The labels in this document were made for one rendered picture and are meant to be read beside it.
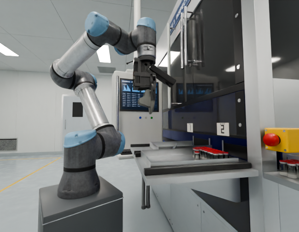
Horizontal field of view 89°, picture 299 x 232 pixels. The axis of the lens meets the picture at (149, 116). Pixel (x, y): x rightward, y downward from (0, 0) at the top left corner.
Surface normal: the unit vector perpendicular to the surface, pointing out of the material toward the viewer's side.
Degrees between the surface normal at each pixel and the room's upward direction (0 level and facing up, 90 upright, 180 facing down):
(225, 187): 90
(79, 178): 73
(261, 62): 90
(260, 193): 90
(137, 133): 90
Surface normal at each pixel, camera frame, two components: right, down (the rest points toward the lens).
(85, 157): 0.61, -0.04
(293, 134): 0.19, -0.06
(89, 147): 0.80, -0.04
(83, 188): 0.50, -0.35
